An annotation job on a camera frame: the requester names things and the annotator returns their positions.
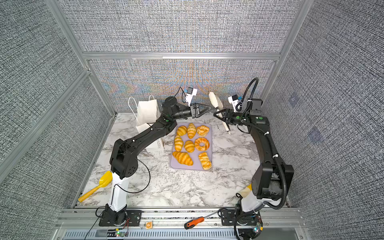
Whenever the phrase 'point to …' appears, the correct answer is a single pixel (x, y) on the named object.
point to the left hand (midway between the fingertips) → (210, 108)
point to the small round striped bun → (189, 146)
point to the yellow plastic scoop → (105, 180)
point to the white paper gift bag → (146, 112)
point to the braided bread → (205, 161)
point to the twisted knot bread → (202, 130)
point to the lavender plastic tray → (197, 165)
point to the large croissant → (183, 158)
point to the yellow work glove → (245, 192)
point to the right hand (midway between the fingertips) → (217, 115)
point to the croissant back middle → (191, 130)
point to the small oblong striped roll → (178, 143)
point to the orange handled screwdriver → (191, 223)
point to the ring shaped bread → (202, 140)
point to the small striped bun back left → (181, 130)
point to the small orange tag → (149, 225)
